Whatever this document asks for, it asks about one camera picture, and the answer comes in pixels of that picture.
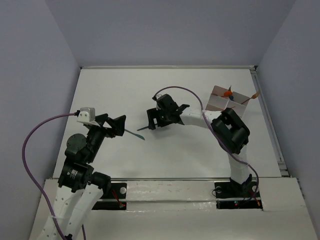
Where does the teal plastic knife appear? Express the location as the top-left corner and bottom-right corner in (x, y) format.
(124, 129), (145, 141)

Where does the orange plastic spoon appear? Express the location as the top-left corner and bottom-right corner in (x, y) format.
(212, 91), (233, 98)

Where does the copper fork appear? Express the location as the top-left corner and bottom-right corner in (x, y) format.
(241, 91), (261, 105)

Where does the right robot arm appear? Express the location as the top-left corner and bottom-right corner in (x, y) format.
(146, 94), (252, 196)

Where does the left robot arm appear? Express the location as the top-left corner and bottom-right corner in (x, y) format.
(38, 107), (126, 240)

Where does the white divided utensil container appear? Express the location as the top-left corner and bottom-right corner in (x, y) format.
(205, 85), (249, 118)

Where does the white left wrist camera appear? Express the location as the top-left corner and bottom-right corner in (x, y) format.
(77, 107), (96, 124)

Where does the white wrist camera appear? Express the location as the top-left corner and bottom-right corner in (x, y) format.
(152, 94), (167, 110)
(77, 107), (96, 124)

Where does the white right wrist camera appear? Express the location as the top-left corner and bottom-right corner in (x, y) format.
(152, 94), (167, 110)

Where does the aluminium table edge rail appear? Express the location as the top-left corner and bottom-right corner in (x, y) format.
(81, 65), (256, 71)

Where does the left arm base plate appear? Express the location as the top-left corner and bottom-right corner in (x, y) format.
(92, 182), (127, 211)

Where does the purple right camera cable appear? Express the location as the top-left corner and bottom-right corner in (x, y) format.
(152, 86), (260, 208)

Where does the purple camera cable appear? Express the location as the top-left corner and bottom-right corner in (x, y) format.
(22, 111), (87, 240)
(152, 86), (260, 208)

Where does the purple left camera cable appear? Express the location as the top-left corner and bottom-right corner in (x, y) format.
(22, 111), (87, 240)

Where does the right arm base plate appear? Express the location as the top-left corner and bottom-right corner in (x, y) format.
(211, 181), (263, 210)

